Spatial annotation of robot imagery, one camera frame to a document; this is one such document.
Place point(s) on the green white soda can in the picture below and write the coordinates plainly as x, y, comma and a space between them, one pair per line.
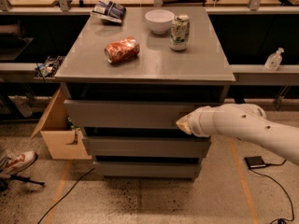
180, 32

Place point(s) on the blue chip bag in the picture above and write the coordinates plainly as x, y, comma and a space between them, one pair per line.
109, 11

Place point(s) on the black foot pedal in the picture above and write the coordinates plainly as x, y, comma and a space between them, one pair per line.
255, 162

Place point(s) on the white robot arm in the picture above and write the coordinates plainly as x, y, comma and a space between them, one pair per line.
246, 122

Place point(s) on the crushed orange soda can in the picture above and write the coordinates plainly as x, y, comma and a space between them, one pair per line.
121, 50

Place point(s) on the grey top drawer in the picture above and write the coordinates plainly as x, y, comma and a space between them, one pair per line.
121, 114

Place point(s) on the grey drawer cabinet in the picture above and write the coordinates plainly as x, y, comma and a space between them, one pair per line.
200, 74

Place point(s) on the hand sanitizer bottle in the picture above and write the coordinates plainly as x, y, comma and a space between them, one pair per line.
274, 60

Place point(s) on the grey drawer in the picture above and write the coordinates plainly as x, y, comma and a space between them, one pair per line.
147, 169
121, 114
146, 147

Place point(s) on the tray of small parts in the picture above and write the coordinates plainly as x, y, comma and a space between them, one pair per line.
49, 68

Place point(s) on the grey bottom drawer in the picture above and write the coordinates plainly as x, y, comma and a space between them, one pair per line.
147, 169

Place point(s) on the white bowl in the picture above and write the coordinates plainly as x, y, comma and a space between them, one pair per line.
159, 20

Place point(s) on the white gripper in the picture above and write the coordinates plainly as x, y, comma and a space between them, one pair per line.
197, 121

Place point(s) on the cardboard box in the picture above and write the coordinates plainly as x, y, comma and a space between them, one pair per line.
63, 141

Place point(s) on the white red sneaker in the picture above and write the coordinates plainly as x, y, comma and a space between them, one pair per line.
11, 166

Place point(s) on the grey middle drawer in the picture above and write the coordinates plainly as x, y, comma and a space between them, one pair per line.
146, 147

